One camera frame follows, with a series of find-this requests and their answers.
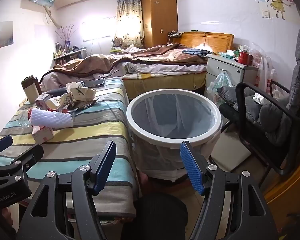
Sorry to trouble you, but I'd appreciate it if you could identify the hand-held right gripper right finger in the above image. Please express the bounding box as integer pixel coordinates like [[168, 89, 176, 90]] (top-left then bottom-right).
[[179, 140, 287, 240]]

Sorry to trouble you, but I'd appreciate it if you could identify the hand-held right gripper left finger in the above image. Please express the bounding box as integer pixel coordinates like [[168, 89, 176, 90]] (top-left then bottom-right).
[[16, 140, 118, 240]]

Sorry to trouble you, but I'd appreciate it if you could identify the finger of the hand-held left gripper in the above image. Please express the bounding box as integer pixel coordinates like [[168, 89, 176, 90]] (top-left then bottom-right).
[[0, 135, 13, 157], [0, 144, 44, 183]]

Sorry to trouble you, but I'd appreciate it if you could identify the red and white carton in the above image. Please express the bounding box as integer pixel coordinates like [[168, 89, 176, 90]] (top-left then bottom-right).
[[31, 125, 54, 144]]

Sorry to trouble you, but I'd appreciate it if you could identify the clear plastic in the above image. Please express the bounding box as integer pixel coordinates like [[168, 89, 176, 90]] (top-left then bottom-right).
[[14, 110, 32, 130]]

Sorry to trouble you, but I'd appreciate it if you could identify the clear bin liner bag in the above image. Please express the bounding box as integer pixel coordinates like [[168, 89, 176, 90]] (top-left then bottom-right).
[[129, 92, 222, 180]]

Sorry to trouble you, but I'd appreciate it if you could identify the white round trash bin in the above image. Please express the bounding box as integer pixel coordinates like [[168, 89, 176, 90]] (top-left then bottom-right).
[[126, 89, 223, 182]]

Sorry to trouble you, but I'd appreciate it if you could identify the purple milk carton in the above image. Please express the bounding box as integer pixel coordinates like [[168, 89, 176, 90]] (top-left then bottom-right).
[[35, 94, 52, 109]]

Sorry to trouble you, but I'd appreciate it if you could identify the patterned paper cup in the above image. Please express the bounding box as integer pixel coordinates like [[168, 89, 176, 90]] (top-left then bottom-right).
[[45, 92, 77, 110]]

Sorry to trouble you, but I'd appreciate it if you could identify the dark snack wrapper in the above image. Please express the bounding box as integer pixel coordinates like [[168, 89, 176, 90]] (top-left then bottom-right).
[[65, 97, 98, 110]]

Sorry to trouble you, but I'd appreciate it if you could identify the white plastic drink bottle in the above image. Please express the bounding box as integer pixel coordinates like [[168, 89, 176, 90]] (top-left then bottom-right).
[[66, 81, 87, 91]]

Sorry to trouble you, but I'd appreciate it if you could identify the white square cushion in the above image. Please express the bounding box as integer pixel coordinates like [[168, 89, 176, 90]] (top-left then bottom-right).
[[210, 131, 252, 173]]

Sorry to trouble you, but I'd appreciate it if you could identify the striped tablecloth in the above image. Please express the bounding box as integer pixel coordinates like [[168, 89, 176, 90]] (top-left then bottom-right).
[[0, 76, 143, 218]]

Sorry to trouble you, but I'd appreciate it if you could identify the black mesh chair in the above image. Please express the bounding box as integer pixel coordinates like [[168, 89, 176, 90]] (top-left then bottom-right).
[[134, 192, 189, 240]]

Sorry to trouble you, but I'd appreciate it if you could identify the beige and brown mug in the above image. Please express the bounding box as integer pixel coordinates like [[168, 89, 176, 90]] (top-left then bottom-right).
[[21, 75, 42, 104]]

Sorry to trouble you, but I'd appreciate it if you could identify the dark blue glasses case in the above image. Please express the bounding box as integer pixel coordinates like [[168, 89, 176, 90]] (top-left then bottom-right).
[[49, 87, 68, 96]]

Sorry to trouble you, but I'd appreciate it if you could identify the dark smartphone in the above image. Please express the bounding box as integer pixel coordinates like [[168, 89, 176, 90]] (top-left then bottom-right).
[[84, 78, 106, 88]]

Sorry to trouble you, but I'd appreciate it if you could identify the green printed plastic bag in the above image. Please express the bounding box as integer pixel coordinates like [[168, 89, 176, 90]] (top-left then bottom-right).
[[206, 70, 234, 105]]

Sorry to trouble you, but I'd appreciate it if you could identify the bed with yellow skirt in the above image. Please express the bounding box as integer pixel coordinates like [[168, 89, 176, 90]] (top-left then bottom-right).
[[122, 70, 208, 100]]

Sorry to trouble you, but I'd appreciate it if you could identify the white cloth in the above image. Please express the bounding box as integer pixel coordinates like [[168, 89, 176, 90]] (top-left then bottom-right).
[[252, 94, 268, 104]]

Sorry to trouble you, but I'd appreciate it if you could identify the orange wooden panel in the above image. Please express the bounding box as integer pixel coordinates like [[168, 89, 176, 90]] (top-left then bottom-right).
[[264, 155, 300, 220]]

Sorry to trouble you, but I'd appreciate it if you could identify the bed with brown blanket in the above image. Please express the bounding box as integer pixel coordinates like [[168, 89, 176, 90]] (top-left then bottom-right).
[[40, 62, 207, 90]]

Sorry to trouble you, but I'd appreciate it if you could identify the cluttered white shelf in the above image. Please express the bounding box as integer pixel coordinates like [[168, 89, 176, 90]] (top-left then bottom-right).
[[52, 49, 88, 65]]

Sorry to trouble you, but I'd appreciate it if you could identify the white nightstand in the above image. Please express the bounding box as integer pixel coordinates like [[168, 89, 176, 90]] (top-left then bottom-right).
[[205, 54, 259, 90]]

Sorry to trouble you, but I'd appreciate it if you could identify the brown blanket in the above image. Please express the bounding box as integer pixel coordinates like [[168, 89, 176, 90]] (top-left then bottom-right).
[[52, 43, 208, 77]]

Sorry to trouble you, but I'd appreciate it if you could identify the blue cloth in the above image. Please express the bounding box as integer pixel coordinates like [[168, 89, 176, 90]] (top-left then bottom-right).
[[182, 48, 217, 57]]

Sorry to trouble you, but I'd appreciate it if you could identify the white red-printed plastic bag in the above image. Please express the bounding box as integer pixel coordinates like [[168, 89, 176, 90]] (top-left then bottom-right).
[[256, 55, 277, 93]]

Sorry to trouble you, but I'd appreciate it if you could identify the red canister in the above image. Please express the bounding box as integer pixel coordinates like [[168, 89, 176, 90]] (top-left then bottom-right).
[[237, 50, 253, 65]]

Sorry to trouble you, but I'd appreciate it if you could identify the brown teddy bear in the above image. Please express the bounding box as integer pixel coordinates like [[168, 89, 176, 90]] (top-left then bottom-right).
[[112, 37, 128, 50]]

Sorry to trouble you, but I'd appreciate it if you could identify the vase of dry branches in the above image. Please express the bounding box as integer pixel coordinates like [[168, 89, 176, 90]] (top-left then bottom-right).
[[55, 24, 75, 48]]

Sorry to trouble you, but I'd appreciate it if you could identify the wooden headboard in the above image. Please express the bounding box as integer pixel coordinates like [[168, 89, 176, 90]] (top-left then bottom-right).
[[171, 32, 235, 52]]

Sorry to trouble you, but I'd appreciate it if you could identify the air conditioner pipe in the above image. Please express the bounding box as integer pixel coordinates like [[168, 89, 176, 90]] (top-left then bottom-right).
[[44, 5, 63, 28]]

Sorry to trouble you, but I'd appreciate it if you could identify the window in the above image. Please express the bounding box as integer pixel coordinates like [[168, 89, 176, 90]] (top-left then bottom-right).
[[81, 16, 118, 43]]

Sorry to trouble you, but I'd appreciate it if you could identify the grey padded armchair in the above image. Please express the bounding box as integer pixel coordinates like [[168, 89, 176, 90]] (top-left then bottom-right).
[[219, 26, 300, 175]]

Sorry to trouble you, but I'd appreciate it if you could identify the spotted curtain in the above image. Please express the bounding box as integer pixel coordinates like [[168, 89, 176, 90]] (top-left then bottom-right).
[[114, 0, 143, 49]]

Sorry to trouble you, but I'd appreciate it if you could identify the wooden wardrobe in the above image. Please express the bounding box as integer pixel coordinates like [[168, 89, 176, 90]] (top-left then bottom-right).
[[141, 0, 178, 48]]

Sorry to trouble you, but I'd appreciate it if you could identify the wall poster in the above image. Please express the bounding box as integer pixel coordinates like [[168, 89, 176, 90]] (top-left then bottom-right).
[[0, 21, 14, 49]]

